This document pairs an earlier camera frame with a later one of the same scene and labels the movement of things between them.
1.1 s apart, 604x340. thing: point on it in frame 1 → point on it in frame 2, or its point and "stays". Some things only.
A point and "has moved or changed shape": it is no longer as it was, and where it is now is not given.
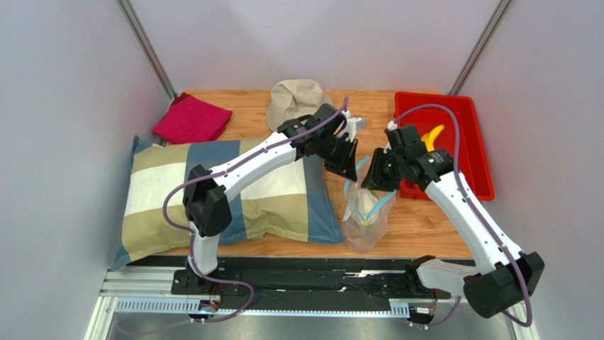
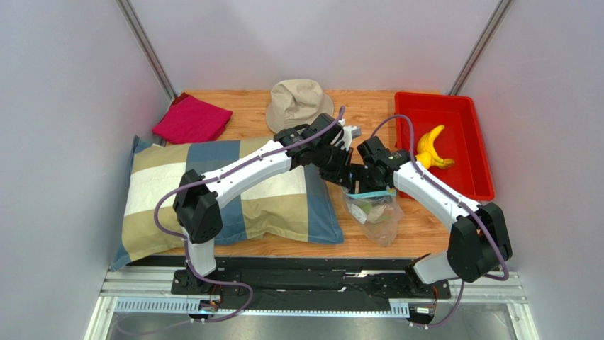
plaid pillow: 292,205 stays
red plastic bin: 473,159 stays
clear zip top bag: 365,211 has moved or changed shape
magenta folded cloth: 191,120 stays
